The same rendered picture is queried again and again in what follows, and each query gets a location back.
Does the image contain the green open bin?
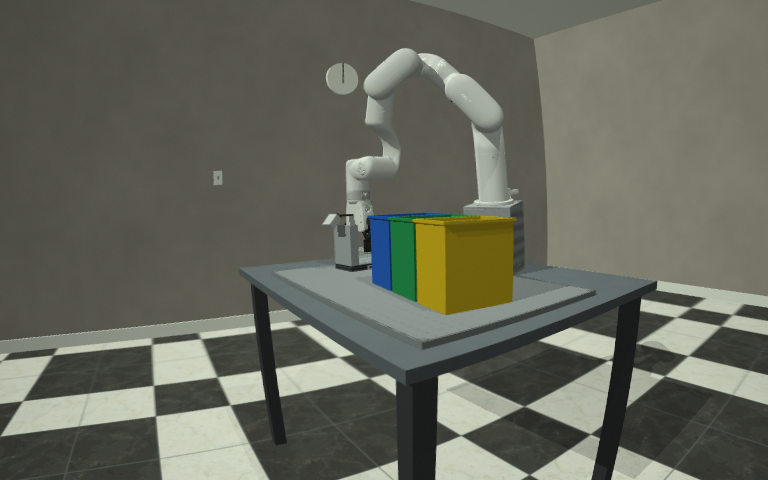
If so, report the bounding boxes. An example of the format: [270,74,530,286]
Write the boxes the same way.
[387,214,477,302]

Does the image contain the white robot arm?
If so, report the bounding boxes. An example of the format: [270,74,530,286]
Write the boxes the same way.
[346,48,519,206]

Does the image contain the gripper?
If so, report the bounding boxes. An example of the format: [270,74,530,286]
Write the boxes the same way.
[344,199,374,252]

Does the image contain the yellow bin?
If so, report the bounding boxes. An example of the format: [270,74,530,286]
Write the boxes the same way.
[412,216,517,315]

